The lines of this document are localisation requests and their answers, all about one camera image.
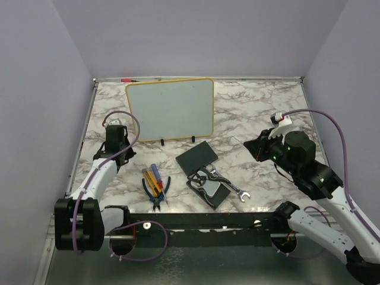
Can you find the black flat box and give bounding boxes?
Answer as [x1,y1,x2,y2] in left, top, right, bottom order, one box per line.
[176,141,218,176]

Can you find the black front mounting rail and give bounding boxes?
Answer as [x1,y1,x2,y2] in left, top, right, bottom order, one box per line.
[109,212,290,248]

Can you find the yellow utility knife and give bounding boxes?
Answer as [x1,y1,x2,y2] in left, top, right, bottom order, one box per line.
[142,169,160,198]

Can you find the blue red screwdriver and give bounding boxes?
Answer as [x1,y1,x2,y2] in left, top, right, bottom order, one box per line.
[151,164,168,204]

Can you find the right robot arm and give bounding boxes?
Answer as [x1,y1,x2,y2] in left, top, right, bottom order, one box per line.
[243,129,379,284]

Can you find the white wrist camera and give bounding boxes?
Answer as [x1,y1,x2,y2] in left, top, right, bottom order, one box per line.
[103,118,122,128]
[268,112,293,139]

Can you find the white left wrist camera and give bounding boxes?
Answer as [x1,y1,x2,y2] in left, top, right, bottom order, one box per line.
[103,118,122,128]

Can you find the yellow framed whiteboard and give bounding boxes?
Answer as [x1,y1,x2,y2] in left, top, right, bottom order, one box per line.
[125,77,215,143]

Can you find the silver combination wrench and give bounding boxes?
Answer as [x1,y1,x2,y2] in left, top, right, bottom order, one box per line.
[206,164,251,202]

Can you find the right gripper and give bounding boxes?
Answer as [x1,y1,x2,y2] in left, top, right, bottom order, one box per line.
[245,126,299,176]

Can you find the red black marker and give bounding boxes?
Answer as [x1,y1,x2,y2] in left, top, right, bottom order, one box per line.
[121,78,140,83]

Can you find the blue handled pliers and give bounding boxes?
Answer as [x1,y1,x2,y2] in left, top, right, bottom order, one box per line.
[142,176,171,212]

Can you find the black grey wire stripper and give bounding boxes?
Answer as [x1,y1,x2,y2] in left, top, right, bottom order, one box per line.
[188,170,224,198]

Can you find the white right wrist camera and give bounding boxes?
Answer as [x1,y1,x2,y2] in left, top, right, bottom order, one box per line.
[268,112,293,139]

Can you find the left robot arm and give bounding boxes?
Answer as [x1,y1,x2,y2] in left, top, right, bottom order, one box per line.
[54,125,136,252]

